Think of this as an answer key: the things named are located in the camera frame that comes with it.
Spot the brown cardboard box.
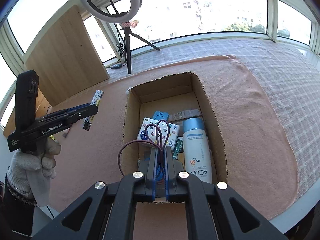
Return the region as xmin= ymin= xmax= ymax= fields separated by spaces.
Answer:
xmin=120 ymin=71 xmax=229 ymax=184

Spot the pink towel mat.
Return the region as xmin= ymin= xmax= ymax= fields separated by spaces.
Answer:
xmin=47 ymin=54 xmax=299 ymax=240

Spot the white ring light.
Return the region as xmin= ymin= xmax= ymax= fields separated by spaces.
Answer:
xmin=77 ymin=0 xmax=143 ymax=24

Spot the black power strip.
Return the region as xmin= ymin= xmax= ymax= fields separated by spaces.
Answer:
xmin=110 ymin=63 xmax=123 ymax=69

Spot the blue round tape measure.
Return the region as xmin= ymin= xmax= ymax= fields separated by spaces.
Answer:
xmin=142 ymin=155 xmax=150 ymax=161

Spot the white gloved left hand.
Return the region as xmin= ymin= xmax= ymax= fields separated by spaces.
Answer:
xmin=6 ymin=137 xmax=61 ymax=207

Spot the pink cosmetic tube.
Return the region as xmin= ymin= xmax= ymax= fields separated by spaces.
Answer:
xmin=62 ymin=128 xmax=71 ymax=138

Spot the wooden board panel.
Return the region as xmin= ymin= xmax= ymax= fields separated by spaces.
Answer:
xmin=24 ymin=5 xmax=110 ymax=106

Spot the blue phone stand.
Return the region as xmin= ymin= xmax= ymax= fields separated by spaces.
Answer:
xmin=152 ymin=111 xmax=169 ymax=121

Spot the green white lip balm tube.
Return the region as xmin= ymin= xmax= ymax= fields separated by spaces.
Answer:
xmin=172 ymin=137 xmax=183 ymax=160

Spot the white blue sunscreen bottle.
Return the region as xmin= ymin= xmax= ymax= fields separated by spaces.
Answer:
xmin=183 ymin=118 xmax=212 ymax=183

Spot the purple hair tie loop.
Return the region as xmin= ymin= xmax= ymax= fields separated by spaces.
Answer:
xmin=117 ymin=119 xmax=171 ymax=183

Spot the patterned lighter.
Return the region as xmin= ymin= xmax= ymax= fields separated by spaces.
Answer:
xmin=82 ymin=90 xmax=104 ymax=131

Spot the checkered bed sheet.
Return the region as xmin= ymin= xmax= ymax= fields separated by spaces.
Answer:
xmin=106 ymin=37 xmax=320 ymax=203

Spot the patterned tissue pack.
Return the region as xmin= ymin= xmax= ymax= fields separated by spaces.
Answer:
xmin=137 ymin=118 xmax=180 ymax=150

